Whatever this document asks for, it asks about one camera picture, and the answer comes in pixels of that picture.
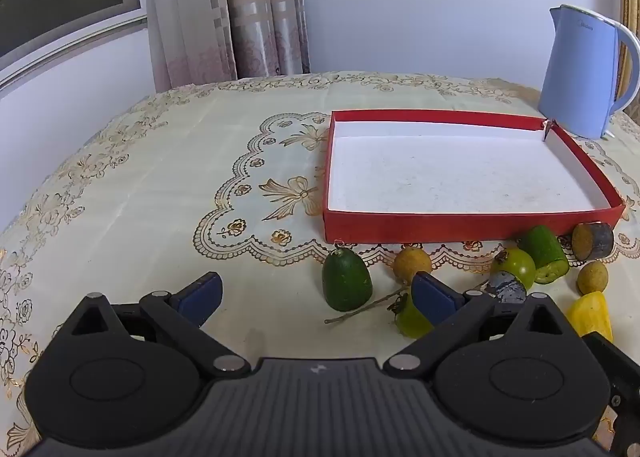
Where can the red cardboard box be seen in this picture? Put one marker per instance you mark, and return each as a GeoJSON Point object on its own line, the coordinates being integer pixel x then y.
{"type": "Point", "coordinates": [450, 177]}

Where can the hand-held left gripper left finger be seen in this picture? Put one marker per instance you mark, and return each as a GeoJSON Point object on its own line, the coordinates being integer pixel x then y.
{"type": "Point", "coordinates": [200, 294]}

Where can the green lime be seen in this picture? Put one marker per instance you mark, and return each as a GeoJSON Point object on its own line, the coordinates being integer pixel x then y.
{"type": "Point", "coordinates": [520, 264]}
{"type": "Point", "coordinates": [410, 323]}

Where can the pink patterned curtain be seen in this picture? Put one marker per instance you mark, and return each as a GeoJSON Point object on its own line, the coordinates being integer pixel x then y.
{"type": "Point", "coordinates": [225, 12]}

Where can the blue electric kettle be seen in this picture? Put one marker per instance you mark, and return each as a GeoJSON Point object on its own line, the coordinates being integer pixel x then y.
{"type": "Point", "coordinates": [580, 77]}

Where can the brown longan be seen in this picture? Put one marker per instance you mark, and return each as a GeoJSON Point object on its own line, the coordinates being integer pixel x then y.
{"type": "Point", "coordinates": [592, 278]}

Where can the yellow pepper piece front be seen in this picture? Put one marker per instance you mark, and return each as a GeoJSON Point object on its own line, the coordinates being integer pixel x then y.
{"type": "Point", "coordinates": [592, 317]}

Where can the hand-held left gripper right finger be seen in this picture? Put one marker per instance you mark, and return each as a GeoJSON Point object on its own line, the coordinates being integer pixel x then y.
{"type": "Point", "coordinates": [435, 299]}

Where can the dark sugarcane piece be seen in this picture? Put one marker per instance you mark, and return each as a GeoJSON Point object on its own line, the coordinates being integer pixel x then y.
{"type": "Point", "coordinates": [595, 242]}
{"type": "Point", "coordinates": [505, 287]}

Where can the large cucumber piece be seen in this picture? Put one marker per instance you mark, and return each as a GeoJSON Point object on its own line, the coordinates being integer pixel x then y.
{"type": "Point", "coordinates": [542, 247]}

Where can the small cucumber end piece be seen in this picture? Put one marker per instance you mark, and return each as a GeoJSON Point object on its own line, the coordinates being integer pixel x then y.
{"type": "Point", "coordinates": [345, 282]}

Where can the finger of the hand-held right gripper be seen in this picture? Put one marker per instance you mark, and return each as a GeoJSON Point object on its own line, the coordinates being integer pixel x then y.
{"type": "Point", "coordinates": [622, 367]}

